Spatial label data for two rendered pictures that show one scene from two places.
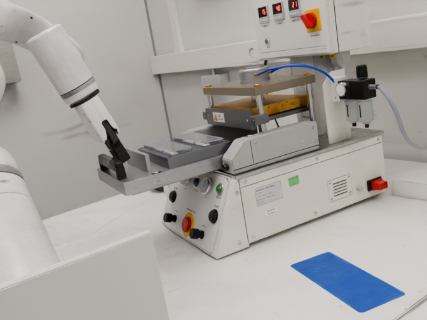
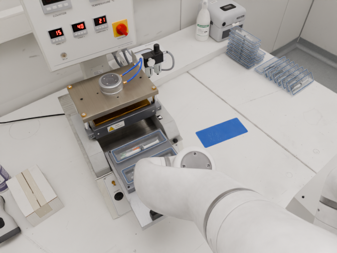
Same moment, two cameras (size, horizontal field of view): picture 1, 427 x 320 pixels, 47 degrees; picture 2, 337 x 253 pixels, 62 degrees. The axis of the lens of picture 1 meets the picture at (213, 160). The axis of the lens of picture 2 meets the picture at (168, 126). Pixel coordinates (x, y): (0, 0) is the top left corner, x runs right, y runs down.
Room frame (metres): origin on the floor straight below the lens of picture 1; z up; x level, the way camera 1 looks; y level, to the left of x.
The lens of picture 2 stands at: (1.14, 0.59, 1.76)
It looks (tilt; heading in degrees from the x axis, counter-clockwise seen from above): 50 degrees down; 267
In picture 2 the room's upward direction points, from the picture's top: 1 degrees counter-clockwise
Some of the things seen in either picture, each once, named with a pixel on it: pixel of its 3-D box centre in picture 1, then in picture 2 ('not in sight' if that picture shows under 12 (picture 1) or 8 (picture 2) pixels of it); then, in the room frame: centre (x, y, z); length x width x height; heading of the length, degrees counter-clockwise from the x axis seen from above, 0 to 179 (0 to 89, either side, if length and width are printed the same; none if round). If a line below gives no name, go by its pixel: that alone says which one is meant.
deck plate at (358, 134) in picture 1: (275, 145); (116, 117); (1.31, -0.17, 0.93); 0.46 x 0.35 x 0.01; 116
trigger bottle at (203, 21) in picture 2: not in sight; (203, 18); (0.85, -0.91, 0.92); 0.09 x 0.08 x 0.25; 79
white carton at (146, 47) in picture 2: not in sight; (143, 56); (1.21, -0.69, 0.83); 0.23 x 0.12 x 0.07; 26
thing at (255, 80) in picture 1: (271, 89); (114, 86); (1.29, -0.18, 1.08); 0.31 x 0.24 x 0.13; 26
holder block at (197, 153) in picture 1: (183, 149); (145, 158); (1.19, 0.07, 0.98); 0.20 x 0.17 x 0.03; 26
